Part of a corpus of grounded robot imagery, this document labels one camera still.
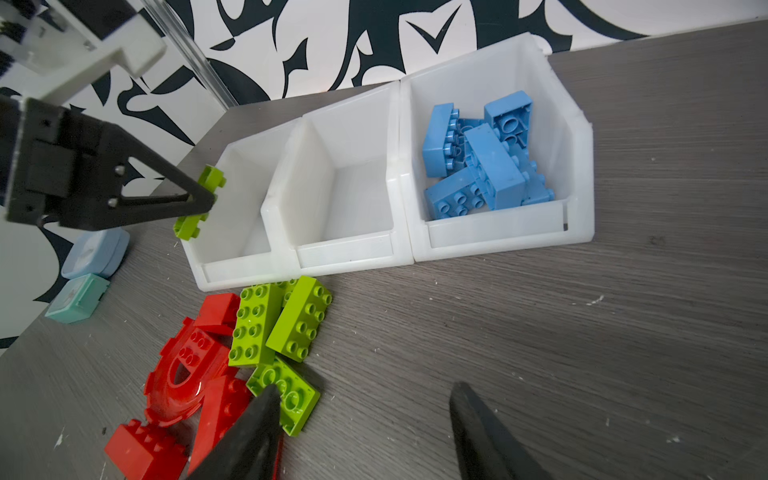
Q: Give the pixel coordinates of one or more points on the red arch lego piece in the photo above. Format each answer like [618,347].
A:
[175,389]

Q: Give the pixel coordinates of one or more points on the red lego brick low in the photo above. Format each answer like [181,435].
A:
[146,452]

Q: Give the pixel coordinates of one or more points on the left white bin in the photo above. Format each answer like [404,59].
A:
[233,248]

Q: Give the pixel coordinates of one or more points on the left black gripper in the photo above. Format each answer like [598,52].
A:
[66,167]

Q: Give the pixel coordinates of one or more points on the aluminium frame rail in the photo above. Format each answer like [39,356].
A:
[172,25]

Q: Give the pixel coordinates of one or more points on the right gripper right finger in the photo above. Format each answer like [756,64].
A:
[485,448]

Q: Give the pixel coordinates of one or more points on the white bin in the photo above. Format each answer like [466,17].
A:
[233,248]
[560,208]
[334,204]

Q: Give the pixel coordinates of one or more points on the blue lego brick bottom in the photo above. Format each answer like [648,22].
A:
[441,151]

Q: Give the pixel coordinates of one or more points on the right white bin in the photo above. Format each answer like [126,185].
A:
[560,208]

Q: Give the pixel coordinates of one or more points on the small red lego brick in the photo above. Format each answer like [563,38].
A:
[218,314]

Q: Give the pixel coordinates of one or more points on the middle white bin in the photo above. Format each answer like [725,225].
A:
[334,204]

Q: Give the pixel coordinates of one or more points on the green lego brick cluster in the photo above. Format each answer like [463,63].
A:
[276,324]

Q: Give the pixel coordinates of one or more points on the teal small box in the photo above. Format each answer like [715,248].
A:
[78,299]

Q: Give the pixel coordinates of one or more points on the blue lego brick cluster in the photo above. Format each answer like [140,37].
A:
[496,151]

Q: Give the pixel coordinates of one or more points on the light blue lidded container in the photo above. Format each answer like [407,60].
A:
[99,253]

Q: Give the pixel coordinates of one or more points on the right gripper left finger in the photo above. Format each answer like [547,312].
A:
[249,450]

